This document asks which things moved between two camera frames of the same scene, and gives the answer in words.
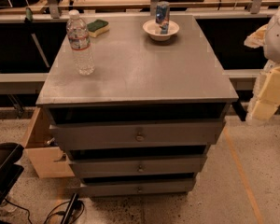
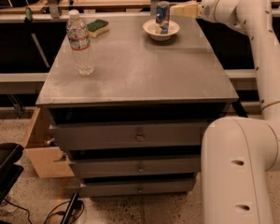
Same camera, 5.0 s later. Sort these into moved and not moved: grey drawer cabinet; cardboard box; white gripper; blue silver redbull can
Moved: white gripper
Not moved: blue silver redbull can; cardboard box; grey drawer cabinet
